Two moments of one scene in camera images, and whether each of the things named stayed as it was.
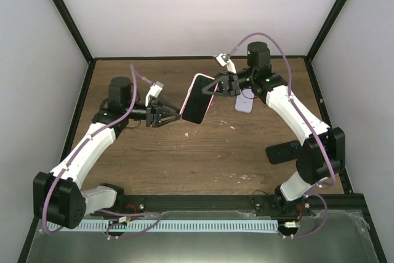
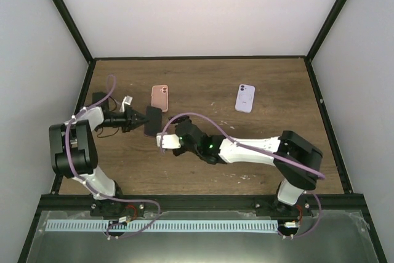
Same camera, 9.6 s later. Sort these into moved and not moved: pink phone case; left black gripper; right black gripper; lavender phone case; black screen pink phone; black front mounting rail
Moved: left black gripper; right black gripper; black screen pink phone; pink phone case
Not moved: lavender phone case; black front mounting rail
